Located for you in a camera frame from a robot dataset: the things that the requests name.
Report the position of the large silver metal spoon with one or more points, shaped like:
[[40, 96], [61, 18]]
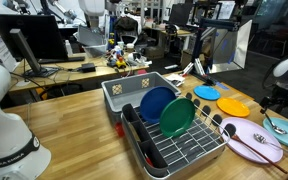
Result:
[[275, 127]]

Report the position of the small silver metal spoon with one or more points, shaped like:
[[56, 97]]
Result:
[[263, 140]]

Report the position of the grey lilac plate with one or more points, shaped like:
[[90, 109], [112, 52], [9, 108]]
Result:
[[245, 130]]

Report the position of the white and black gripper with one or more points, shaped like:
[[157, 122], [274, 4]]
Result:
[[278, 98]]

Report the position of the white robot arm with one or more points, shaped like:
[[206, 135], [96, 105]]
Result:
[[72, 138]]

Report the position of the grey plastic bin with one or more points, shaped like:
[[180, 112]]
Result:
[[130, 90]]

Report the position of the dark blue plate in rack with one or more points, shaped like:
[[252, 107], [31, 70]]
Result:
[[154, 101]]

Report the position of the green plate in rack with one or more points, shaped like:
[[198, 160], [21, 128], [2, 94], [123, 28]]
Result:
[[177, 117]]

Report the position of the blue tape strip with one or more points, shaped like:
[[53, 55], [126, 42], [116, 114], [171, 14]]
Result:
[[222, 86]]

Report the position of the black office chair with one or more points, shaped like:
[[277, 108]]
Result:
[[126, 29]]

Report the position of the grey dish drying rack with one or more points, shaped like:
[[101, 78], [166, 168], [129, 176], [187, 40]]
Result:
[[164, 158]]

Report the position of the wooden side desk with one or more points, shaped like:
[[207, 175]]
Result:
[[68, 72]]

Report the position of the yellow orange plate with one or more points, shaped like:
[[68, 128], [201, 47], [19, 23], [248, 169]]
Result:
[[233, 107]]

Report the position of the blue plate on table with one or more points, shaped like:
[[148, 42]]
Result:
[[207, 92]]

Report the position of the black computer monitor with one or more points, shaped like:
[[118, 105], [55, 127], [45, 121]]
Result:
[[37, 39]]

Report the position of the black power adapter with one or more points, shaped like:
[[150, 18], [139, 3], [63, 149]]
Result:
[[88, 67]]

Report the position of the brown wooden spoon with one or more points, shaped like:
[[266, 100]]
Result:
[[236, 138]]

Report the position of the clear plastic storage bin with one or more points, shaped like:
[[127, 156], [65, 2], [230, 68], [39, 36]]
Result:
[[92, 41]]

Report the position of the black aluminium camera mount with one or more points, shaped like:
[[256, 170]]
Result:
[[205, 38]]

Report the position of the yellow toy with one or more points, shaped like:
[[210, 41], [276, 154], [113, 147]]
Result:
[[120, 63]]

